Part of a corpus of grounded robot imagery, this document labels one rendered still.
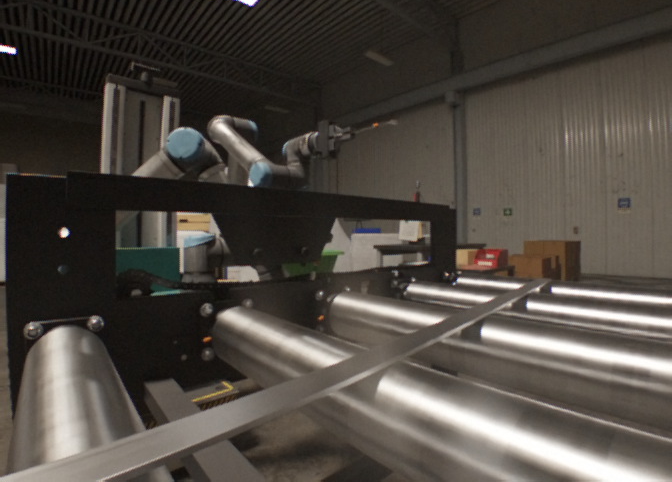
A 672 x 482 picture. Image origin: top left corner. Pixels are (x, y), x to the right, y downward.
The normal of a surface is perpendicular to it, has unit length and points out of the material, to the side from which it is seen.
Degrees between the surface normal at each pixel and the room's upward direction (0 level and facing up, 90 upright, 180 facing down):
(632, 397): 98
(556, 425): 14
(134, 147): 90
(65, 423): 9
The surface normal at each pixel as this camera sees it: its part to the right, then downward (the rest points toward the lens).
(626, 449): -0.25, -0.94
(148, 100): 0.71, 0.00
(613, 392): -0.76, 0.04
